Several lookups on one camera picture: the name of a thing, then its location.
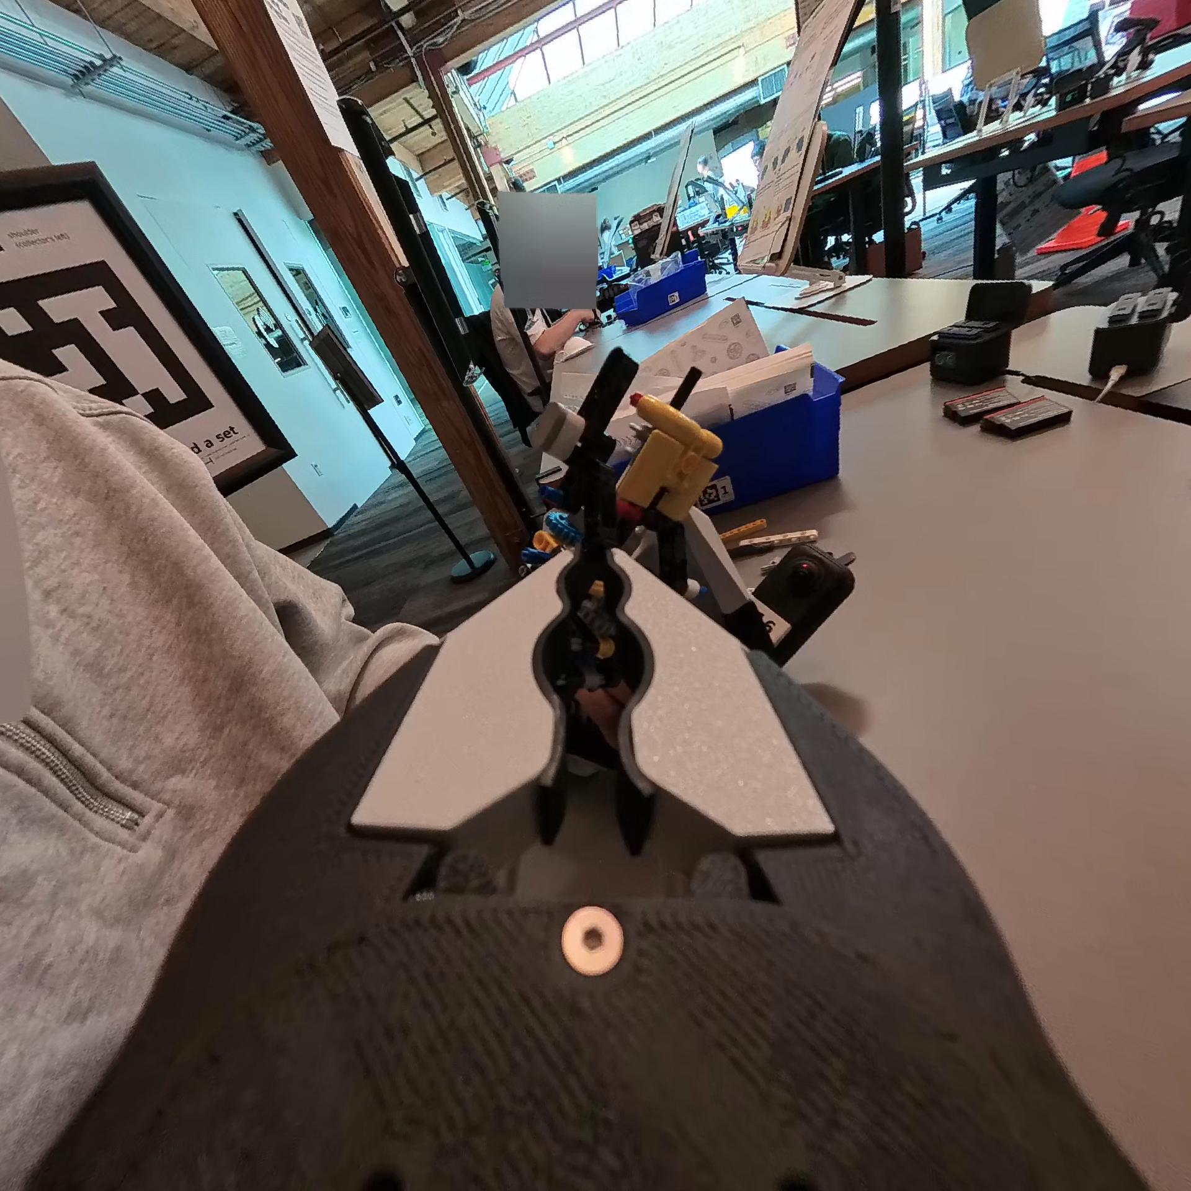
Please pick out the large blue plastic bin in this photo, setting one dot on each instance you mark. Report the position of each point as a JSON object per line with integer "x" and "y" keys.
{"x": 781, "y": 442}

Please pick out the black-legged office desk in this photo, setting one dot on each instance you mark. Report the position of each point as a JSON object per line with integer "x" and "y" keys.
{"x": 1051, "y": 126}

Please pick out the yellow lego beam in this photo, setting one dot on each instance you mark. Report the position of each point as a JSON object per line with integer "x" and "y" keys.
{"x": 744, "y": 531}

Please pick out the black battery charger case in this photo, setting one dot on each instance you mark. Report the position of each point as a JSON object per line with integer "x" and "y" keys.
{"x": 977, "y": 344}

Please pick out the printed paper sheet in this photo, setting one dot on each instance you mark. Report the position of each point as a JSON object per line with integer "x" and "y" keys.
{"x": 712, "y": 339}

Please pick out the wall conduit pipes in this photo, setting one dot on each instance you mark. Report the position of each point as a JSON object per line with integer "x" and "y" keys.
{"x": 130, "y": 83}

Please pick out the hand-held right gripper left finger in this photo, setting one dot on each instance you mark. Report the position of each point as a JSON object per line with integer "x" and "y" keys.
{"x": 465, "y": 725}

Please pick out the black and yellow lego model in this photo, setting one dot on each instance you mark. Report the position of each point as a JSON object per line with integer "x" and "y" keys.
{"x": 670, "y": 451}

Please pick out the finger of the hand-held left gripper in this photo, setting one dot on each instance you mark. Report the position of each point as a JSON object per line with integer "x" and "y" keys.
{"x": 722, "y": 568}

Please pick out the black mesh office chair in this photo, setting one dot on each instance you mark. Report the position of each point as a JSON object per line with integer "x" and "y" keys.
{"x": 1136, "y": 191}

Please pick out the small screen on stand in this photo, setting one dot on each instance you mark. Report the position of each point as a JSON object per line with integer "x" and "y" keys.
{"x": 346, "y": 364}

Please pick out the small blue plastic bin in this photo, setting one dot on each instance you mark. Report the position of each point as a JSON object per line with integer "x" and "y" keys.
{"x": 662, "y": 292}

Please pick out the black framed poster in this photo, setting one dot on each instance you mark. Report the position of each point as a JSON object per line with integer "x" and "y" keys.
{"x": 93, "y": 326}

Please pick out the black charging dock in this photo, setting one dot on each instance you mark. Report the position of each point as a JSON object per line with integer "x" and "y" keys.
{"x": 1130, "y": 344}

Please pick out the black camera battery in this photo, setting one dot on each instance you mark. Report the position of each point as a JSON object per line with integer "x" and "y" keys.
{"x": 1023, "y": 416}
{"x": 982, "y": 403}

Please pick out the orange cone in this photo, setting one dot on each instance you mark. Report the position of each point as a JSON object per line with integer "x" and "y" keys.
{"x": 1084, "y": 220}

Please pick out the paper notice on pillar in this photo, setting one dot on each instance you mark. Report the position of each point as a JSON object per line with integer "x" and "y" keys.
{"x": 311, "y": 70}

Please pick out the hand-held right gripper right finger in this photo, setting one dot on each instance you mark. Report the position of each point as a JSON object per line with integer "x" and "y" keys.
{"x": 716, "y": 734}

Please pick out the person's left forearm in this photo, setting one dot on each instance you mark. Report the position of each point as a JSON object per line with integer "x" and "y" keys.
{"x": 185, "y": 559}

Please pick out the large wooden sign board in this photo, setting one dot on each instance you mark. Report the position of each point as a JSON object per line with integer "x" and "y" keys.
{"x": 796, "y": 157}

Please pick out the black stanchion pole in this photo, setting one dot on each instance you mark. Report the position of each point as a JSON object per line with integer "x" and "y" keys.
{"x": 424, "y": 464}

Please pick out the person's left hand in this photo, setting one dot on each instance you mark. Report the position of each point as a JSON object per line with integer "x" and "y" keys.
{"x": 603, "y": 714}

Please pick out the wooden pillar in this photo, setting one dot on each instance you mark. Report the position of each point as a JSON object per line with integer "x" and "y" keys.
{"x": 381, "y": 279}

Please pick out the black strip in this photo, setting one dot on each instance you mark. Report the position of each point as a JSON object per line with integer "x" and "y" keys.
{"x": 814, "y": 309}

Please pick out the small wooden sign board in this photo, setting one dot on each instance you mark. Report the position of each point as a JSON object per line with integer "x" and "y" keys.
{"x": 677, "y": 191}

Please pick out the white lego beam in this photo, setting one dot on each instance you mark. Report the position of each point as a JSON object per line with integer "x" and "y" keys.
{"x": 777, "y": 542}

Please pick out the stack of white booklets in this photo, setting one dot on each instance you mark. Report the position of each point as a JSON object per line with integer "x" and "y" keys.
{"x": 768, "y": 379}

